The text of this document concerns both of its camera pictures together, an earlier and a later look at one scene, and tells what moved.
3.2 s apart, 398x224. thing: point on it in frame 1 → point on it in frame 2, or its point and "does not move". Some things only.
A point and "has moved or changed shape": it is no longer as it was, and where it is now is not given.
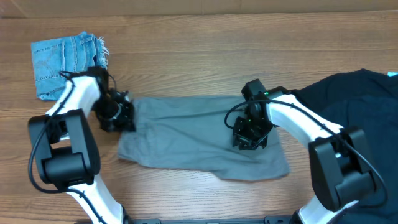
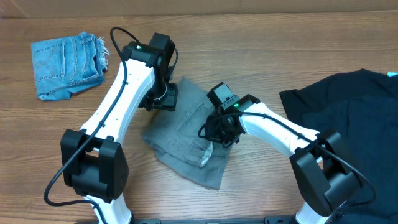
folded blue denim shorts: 74,54 does not move
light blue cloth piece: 390,74 does not move
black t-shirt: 368,100 does not move
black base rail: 268,219 does not move
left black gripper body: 113,116 → 162,96
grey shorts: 189,132 has moved or changed shape
